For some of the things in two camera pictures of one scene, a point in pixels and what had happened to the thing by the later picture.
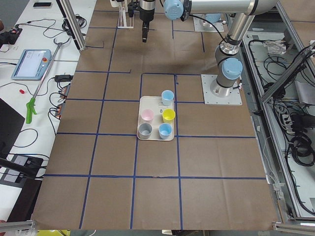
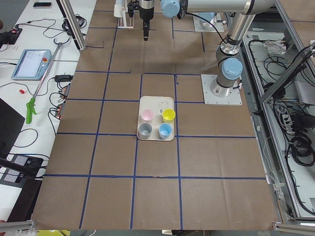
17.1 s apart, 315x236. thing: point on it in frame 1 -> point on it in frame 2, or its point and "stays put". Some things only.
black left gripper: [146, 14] stays put
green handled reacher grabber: [31, 103] stays put
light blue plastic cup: [168, 96] -> [120, 2]
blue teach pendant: [32, 65] stays put
